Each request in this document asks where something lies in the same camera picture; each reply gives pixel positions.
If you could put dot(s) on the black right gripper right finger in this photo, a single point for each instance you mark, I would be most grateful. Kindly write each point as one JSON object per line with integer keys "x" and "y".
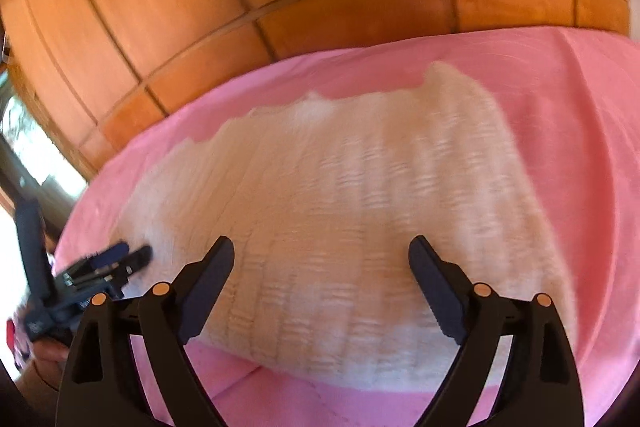
{"x": 540, "y": 385}

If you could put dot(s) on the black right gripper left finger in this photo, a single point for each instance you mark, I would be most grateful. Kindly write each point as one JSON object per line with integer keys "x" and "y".
{"x": 101, "y": 385}

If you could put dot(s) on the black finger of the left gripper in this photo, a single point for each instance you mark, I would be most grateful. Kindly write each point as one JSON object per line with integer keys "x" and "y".
{"x": 134, "y": 262}

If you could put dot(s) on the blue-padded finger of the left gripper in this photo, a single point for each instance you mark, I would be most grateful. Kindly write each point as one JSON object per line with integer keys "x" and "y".
{"x": 95, "y": 262}

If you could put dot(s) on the white knitted sweater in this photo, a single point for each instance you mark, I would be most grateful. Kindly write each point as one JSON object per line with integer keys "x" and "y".
{"x": 321, "y": 199}

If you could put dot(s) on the person's left hand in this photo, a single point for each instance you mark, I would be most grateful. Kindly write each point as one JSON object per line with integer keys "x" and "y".
{"x": 48, "y": 355}

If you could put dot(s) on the window with wooden frame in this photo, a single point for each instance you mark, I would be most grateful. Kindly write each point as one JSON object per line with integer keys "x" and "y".
{"x": 31, "y": 164}

